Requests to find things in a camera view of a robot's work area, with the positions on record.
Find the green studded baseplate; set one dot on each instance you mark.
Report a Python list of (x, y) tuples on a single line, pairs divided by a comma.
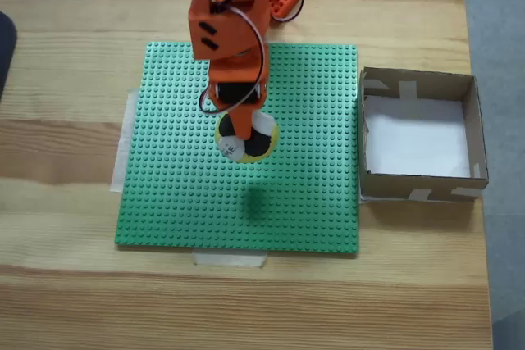
[(172, 186)]

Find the masking tape strip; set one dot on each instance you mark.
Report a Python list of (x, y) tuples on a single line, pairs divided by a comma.
[(121, 153), (229, 259)]

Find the brown cardboard box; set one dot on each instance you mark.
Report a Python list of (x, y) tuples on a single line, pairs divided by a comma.
[(385, 186)]

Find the black white yellow ball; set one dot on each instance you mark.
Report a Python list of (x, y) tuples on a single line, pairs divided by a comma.
[(258, 145)]

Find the black rounded object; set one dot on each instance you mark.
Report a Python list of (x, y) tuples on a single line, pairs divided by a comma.
[(6, 51)]

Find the white paper sheet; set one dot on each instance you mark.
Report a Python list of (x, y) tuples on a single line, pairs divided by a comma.
[(414, 137)]

